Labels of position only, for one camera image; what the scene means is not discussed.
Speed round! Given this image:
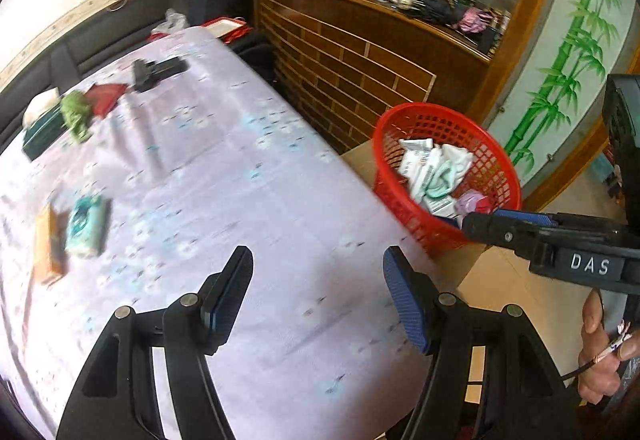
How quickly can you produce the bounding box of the white printed wrapper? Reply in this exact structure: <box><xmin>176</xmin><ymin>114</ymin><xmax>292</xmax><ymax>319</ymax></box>
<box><xmin>398</xmin><ymin>138</ymin><xmax>436</xmax><ymax>186</ymax></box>

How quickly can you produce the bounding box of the wooden brick pattern counter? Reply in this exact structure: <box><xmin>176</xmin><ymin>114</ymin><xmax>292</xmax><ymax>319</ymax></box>
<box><xmin>235</xmin><ymin>0</ymin><xmax>571</xmax><ymax>201</ymax></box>

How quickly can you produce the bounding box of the dark green tissue box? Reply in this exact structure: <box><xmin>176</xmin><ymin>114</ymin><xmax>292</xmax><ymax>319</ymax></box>
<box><xmin>21</xmin><ymin>87</ymin><xmax>68</xmax><ymax>162</ymax></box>

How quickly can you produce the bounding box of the small white green box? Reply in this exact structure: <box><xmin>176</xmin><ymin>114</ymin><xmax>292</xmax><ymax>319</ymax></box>
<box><xmin>424</xmin><ymin>197</ymin><xmax>463</xmax><ymax>219</ymax></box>

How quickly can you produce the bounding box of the teal wet wipes packet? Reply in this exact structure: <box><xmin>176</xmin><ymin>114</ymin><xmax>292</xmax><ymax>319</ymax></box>
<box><xmin>65</xmin><ymin>195</ymin><xmax>108</xmax><ymax>257</ymax></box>

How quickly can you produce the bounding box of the black plastic bag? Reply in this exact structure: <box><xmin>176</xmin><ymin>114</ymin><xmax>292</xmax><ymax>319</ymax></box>
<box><xmin>235</xmin><ymin>32</ymin><xmax>276</xmax><ymax>81</ymax></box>

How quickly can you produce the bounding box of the black hand tool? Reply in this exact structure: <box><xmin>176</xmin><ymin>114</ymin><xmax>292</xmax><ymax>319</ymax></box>
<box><xmin>131</xmin><ymin>58</ymin><xmax>190</xmax><ymax>93</ymax></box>

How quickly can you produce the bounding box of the person's right hand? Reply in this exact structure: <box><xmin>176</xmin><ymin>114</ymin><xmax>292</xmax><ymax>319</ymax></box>
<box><xmin>577</xmin><ymin>290</ymin><xmax>640</xmax><ymax>406</ymax></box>

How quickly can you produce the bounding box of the green cloth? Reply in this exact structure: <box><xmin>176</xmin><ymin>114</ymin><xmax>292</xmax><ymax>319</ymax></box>
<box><xmin>60</xmin><ymin>91</ymin><xmax>93</xmax><ymax>144</ymax></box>

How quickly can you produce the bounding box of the black leather sofa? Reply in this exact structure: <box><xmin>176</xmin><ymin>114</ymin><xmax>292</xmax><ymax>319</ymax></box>
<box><xmin>0</xmin><ymin>0</ymin><xmax>273</xmax><ymax>131</ymax></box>

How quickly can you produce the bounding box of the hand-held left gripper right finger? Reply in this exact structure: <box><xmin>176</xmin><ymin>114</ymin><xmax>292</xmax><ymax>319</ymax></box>
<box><xmin>382</xmin><ymin>245</ymin><xmax>583</xmax><ymax>440</ymax></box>

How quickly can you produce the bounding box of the clear plastic bag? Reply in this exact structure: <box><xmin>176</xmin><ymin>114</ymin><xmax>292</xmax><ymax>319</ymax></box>
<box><xmin>150</xmin><ymin>9</ymin><xmax>191</xmax><ymax>38</ymax></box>
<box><xmin>457</xmin><ymin>190</ymin><xmax>493</xmax><ymax>217</ymax></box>

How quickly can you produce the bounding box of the orange cardboard box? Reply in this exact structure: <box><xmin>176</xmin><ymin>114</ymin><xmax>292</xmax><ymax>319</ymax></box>
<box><xmin>32</xmin><ymin>205</ymin><xmax>66</xmax><ymax>286</ymax></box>

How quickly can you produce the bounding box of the pink cloth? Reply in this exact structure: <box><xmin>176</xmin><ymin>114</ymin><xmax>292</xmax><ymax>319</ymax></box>
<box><xmin>457</xmin><ymin>7</ymin><xmax>483</xmax><ymax>33</ymax></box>

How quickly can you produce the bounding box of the red plastic mesh basket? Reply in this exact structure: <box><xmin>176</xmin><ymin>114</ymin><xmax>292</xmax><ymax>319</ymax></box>
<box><xmin>372</xmin><ymin>102</ymin><xmax>523</xmax><ymax>253</ymax></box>

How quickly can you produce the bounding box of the red framed tray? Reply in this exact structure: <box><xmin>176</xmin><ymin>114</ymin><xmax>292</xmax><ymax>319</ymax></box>
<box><xmin>200</xmin><ymin>17</ymin><xmax>253</xmax><ymax>43</ymax></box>

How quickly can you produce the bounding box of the braided black cable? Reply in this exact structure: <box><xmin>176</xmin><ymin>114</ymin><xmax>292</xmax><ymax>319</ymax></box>
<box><xmin>557</xmin><ymin>322</ymin><xmax>632</xmax><ymax>388</ymax></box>

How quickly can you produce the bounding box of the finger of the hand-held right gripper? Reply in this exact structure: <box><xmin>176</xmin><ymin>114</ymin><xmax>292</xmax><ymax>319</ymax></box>
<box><xmin>492</xmin><ymin>209</ymin><xmax>561</xmax><ymax>229</ymax></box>
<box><xmin>461</xmin><ymin>212</ymin><xmax>538</xmax><ymax>261</ymax></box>

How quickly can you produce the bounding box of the red flat packet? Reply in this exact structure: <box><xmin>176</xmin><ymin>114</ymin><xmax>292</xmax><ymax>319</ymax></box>
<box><xmin>85</xmin><ymin>83</ymin><xmax>128</xmax><ymax>119</ymax></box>

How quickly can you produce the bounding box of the floral lilac tablecloth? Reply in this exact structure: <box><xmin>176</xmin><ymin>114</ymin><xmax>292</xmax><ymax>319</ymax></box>
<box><xmin>0</xmin><ymin>25</ymin><xmax>451</xmax><ymax>440</ymax></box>

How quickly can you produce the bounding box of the white teal crumpled packet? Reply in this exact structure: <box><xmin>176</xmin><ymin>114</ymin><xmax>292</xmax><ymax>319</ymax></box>
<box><xmin>417</xmin><ymin>145</ymin><xmax>475</xmax><ymax>201</ymax></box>

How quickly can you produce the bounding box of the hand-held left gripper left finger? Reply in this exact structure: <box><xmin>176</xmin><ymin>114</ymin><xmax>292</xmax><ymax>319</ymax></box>
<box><xmin>56</xmin><ymin>245</ymin><xmax>255</xmax><ymax>440</ymax></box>

